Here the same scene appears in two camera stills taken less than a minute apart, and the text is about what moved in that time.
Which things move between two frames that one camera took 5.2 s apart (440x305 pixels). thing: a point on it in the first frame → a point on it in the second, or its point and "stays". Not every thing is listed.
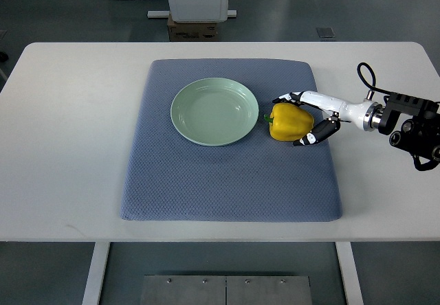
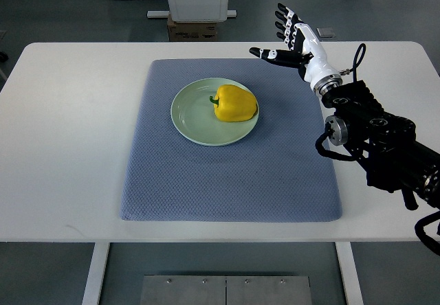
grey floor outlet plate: (325, 32) stays
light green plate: (214, 111) stays
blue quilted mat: (255, 178) stays
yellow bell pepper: (289, 122) → (234, 104)
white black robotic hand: (367, 115) → (306, 53)
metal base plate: (226, 290) stays
